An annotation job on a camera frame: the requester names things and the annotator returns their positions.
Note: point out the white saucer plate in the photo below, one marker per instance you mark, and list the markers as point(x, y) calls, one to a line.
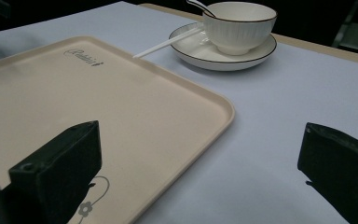
point(199, 51)

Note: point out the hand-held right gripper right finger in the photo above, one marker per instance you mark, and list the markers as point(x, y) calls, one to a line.
point(338, 165)

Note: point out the white spoon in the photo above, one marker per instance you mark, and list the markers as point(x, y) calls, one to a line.
point(200, 6)

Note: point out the metal stand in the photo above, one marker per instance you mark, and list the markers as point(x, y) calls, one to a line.
point(354, 34)

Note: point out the white ribbed bowl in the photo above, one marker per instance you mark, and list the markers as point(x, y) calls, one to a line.
point(239, 28)

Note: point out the beige plastic tray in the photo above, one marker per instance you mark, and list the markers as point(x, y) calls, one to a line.
point(130, 118)

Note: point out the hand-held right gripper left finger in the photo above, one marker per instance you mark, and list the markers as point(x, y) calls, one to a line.
point(59, 165)

